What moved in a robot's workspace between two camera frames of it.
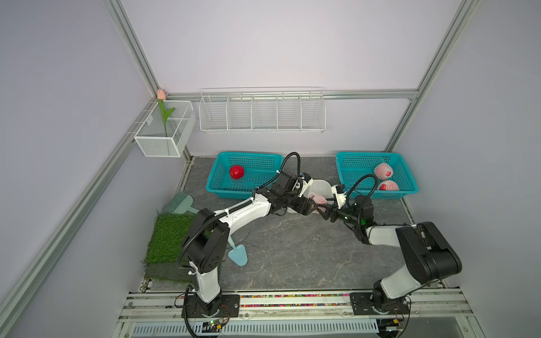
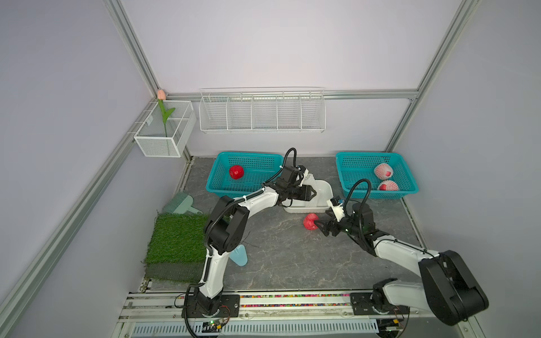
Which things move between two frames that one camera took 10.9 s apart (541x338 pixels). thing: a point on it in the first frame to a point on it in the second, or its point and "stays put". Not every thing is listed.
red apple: x=320 y=200 to x=308 y=221
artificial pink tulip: x=161 y=96 stays put
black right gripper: x=332 y=215 to x=332 y=223
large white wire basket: x=262 y=110 stays put
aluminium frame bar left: x=17 y=292 stays put
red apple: x=237 y=172 stays put
